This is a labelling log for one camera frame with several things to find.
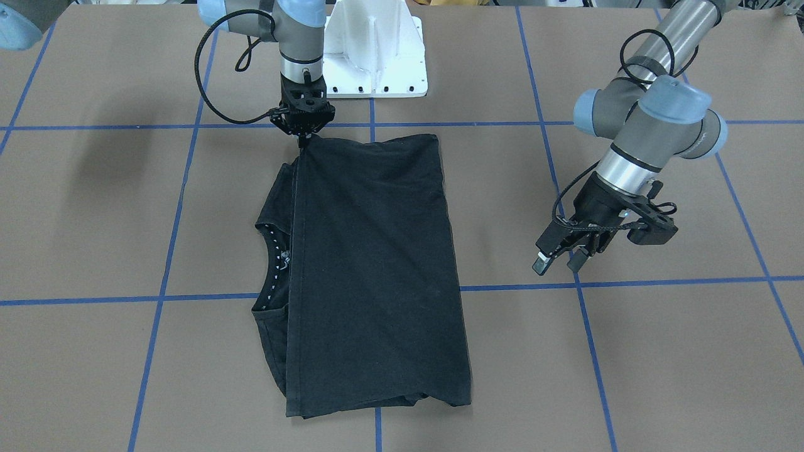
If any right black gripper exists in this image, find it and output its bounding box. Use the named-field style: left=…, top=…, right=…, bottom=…
left=270, top=75, right=335, bottom=149

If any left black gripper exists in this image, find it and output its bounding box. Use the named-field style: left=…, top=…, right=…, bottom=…
left=532, top=173, right=651, bottom=276

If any black graphic t-shirt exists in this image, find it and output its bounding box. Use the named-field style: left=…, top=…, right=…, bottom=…
left=251, top=134, right=472, bottom=419

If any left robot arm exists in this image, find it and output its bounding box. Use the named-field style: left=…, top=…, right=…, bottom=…
left=532, top=1, right=737, bottom=275

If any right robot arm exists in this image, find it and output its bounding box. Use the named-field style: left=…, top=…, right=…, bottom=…
left=1, top=1, right=335, bottom=149

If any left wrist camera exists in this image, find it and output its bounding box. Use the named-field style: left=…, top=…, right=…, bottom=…
left=627, top=196, right=679, bottom=245

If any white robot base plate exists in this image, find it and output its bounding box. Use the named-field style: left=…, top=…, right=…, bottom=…
left=323, top=1, right=428, bottom=99

